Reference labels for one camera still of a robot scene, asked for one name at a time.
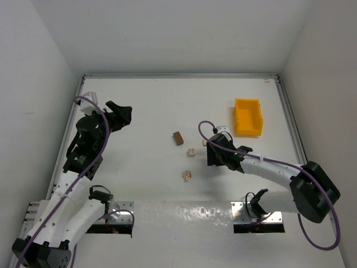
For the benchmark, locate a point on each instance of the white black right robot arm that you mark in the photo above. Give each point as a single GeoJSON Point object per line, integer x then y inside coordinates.
{"type": "Point", "coordinates": [309, 189]}

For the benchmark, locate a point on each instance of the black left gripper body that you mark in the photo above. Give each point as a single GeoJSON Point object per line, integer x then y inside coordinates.
{"type": "Point", "coordinates": [116, 116]}

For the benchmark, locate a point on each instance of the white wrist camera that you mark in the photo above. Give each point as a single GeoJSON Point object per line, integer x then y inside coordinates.
{"type": "Point", "coordinates": [86, 104]}
{"type": "Point", "coordinates": [222, 129]}

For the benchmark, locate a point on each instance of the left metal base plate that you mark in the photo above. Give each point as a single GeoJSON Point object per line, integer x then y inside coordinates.
{"type": "Point", "coordinates": [119, 213]}

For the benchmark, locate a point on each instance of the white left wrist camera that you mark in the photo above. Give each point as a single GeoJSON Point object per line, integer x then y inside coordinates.
{"type": "Point", "coordinates": [86, 104]}

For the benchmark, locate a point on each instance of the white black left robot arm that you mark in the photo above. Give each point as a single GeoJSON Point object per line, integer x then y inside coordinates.
{"type": "Point", "coordinates": [73, 206]}

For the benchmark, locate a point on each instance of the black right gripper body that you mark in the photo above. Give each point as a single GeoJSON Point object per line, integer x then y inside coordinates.
{"type": "Point", "coordinates": [213, 152]}

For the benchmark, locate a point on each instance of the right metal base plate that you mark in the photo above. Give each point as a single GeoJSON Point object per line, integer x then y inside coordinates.
{"type": "Point", "coordinates": [243, 215]}

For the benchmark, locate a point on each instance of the brown rectangular wooden block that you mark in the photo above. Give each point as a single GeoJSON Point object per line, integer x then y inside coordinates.
{"type": "Point", "coordinates": [178, 138]}

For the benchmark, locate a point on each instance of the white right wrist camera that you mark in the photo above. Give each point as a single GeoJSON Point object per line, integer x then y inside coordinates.
{"type": "Point", "coordinates": [222, 129]}

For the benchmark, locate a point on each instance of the beige cube with windows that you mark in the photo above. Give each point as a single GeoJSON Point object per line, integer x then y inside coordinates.
{"type": "Point", "coordinates": [191, 152]}

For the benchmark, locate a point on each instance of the metal base plate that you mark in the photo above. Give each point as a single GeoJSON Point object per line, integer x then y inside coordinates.
{"type": "Point", "coordinates": [243, 215]}
{"type": "Point", "coordinates": [119, 213]}

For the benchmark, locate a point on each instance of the yellow plastic bin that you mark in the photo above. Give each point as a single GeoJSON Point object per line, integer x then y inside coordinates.
{"type": "Point", "coordinates": [248, 119]}

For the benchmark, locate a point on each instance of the helicopter shaped wooden piece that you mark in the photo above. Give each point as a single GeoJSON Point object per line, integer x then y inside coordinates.
{"type": "Point", "coordinates": [186, 175]}

